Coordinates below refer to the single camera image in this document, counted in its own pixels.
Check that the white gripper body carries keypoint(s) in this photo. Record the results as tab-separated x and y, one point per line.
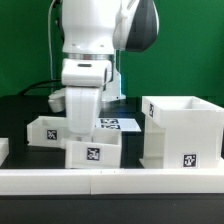
84	81

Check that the white drawer box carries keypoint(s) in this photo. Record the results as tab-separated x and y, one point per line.
103	151
47	131

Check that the white drawer box front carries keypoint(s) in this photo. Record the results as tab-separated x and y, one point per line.
103	151

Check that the white drawer cabinet frame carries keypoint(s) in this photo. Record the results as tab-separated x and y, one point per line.
181	132

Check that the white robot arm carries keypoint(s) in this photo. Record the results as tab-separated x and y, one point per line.
94	31

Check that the fiducial marker sheet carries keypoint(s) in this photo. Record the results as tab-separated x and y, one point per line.
124	124

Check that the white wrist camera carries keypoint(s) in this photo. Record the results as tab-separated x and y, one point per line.
57	101

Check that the white workspace border wall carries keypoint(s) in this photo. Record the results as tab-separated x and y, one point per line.
107	181

